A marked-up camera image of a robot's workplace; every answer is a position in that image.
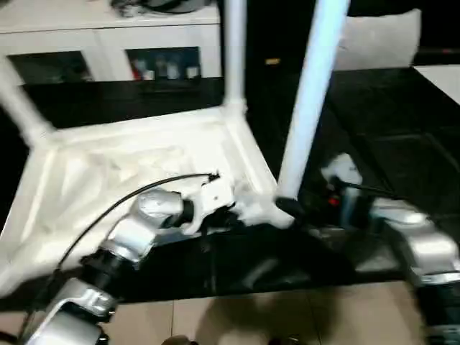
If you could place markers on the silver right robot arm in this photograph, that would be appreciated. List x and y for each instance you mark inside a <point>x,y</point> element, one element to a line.
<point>431,244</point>

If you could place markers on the small white cup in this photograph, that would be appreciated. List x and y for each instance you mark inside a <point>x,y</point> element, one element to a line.
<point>192,72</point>

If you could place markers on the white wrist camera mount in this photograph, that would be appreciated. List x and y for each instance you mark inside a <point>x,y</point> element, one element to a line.
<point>345,169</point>
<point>215,196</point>

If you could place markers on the white plastic table top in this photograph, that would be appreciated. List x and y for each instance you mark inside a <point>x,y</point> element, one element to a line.
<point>108,151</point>

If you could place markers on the white plastic table leg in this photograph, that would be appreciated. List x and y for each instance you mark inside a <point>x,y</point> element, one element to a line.
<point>316,90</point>
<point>18,97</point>
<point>235,54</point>

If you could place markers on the black speaker with gold label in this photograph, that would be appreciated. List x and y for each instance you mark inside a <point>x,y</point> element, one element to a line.
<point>266,36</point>

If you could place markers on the dark round robot body part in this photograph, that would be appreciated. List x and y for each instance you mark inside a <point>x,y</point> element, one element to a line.
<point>179,340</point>
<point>284,340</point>

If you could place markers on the white flat panel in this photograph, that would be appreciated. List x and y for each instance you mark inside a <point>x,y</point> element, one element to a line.
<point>442,81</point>

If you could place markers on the red packet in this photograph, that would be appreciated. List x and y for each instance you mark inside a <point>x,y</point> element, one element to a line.
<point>138,70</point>

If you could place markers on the black work mat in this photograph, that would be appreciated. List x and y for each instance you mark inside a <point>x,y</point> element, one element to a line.
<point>395,118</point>

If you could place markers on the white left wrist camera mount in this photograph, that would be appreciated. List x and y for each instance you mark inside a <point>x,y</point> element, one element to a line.
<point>215,196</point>

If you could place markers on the white sideboard with glass doors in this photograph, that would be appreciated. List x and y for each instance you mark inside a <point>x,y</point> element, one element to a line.
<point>54,39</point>

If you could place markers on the white patterned jar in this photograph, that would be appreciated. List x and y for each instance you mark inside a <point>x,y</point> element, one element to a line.
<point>172,70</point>

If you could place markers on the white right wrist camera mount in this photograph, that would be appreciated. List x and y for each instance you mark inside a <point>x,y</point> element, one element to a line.
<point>345,169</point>

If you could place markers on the grey cushion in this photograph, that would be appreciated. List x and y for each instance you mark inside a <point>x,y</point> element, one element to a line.
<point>381,43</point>

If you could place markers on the grey helmet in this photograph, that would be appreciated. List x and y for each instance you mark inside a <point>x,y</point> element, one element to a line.
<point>172,3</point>

